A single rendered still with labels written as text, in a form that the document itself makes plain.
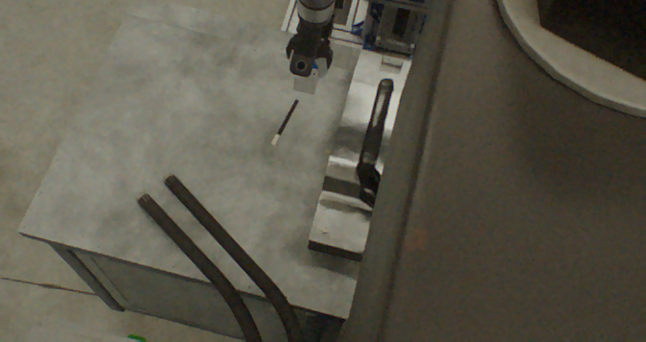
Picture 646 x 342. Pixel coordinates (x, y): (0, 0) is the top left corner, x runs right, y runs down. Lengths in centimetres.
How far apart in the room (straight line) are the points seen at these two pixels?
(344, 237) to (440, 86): 120
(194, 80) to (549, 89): 147
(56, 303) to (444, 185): 220
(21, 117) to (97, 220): 121
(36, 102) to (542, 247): 257
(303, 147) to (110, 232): 48
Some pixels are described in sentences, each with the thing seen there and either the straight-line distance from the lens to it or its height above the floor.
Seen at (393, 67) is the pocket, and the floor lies 86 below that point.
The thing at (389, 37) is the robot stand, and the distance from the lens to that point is 232.
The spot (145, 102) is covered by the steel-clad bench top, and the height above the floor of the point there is 80.
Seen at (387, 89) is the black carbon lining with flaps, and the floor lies 88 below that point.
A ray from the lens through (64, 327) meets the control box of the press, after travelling 78.
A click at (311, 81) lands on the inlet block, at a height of 96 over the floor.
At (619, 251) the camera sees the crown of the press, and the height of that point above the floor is 201.
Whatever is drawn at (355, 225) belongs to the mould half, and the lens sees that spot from 143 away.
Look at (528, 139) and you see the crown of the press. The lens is 23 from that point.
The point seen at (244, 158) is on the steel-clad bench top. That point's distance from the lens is 156.
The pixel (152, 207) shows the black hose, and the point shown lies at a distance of 149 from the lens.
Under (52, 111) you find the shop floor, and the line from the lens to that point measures 267.
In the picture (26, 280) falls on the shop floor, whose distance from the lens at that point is 242.
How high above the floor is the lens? 219
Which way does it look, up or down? 63 degrees down
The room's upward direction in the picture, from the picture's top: 8 degrees clockwise
